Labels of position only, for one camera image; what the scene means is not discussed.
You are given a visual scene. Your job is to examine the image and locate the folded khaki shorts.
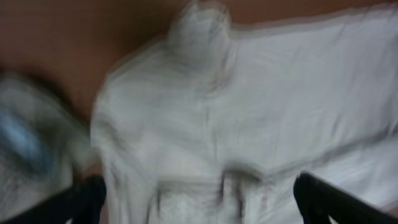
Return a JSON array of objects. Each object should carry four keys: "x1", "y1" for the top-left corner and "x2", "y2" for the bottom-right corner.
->
[{"x1": 1, "y1": 73, "x2": 97, "y2": 221}]

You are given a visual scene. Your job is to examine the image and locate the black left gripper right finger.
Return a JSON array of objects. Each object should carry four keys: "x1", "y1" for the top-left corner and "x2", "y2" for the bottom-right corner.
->
[{"x1": 294, "y1": 172, "x2": 397, "y2": 224}]

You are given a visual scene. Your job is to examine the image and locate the light grey t-shirt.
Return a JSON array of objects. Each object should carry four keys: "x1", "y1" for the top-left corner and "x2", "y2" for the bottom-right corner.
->
[{"x1": 91, "y1": 4, "x2": 397, "y2": 223}]

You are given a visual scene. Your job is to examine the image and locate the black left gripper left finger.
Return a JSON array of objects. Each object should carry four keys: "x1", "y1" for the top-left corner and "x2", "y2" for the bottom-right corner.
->
[{"x1": 1, "y1": 175, "x2": 106, "y2": 224}]

